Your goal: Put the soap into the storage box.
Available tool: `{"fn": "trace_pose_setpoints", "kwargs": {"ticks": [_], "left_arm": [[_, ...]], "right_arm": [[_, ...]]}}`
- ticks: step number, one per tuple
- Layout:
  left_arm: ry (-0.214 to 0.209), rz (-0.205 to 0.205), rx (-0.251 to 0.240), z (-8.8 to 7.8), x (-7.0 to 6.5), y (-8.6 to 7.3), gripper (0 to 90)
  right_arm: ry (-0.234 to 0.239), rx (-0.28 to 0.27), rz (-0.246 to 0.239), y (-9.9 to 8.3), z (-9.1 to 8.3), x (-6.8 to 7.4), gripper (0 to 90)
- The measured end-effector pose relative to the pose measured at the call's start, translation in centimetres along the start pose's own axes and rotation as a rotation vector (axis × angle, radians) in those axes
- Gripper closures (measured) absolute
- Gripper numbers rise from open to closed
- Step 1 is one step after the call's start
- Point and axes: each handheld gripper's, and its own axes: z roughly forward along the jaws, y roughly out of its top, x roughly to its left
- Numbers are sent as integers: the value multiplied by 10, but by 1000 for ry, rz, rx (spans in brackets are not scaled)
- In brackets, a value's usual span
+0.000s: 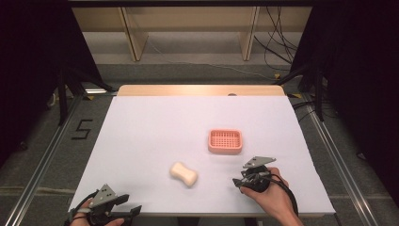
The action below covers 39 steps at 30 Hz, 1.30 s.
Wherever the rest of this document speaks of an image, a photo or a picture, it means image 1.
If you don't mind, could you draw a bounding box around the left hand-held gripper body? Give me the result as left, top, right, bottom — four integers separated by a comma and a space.
84, 184, 126, 226

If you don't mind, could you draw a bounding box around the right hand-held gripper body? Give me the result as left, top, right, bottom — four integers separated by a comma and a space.
240, 155, 278, 193

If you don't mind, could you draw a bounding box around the pink soap dish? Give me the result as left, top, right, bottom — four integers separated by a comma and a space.
207, 128, 244, 155

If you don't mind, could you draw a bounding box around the cream soap bar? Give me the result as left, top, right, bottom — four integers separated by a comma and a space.
169, 161, 200, 188

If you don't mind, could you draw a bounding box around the person's right hand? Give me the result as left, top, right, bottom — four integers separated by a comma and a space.
239, 167, 297, 220

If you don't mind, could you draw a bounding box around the person's left hand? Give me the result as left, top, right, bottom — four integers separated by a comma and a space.
69, 199, 125, 226

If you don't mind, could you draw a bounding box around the white table sheet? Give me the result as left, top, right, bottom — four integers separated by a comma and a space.
69, 95, 337, 217

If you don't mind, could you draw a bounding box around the black metal stand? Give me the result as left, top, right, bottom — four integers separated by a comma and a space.
55, 66, 115, 127
273, 62, 326, 122

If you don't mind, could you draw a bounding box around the wooden table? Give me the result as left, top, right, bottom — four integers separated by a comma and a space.
67, 84, 337, 219

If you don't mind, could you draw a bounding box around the dark curtain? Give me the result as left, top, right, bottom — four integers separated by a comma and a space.
0, 0, 104, 168
290, 0, 399, 208

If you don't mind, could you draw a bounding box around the light wooden desk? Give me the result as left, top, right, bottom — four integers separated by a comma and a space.
71, 5, 313, 62

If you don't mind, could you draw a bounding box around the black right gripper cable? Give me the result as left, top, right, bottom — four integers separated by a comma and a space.
262, 171, 299, 218

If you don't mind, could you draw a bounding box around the aluminium floor rail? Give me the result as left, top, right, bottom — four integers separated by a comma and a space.
3, 89, 119, 226
300, 93, 381, 226

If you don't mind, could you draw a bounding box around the black cable by rail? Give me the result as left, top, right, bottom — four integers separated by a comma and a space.
291, 99, 318, 124

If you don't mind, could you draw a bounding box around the white floor cable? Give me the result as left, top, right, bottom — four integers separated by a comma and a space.
146, 37, 279, 81

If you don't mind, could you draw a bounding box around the bundle of black floor cables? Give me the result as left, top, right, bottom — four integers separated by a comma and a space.
253, 6, 299, 73

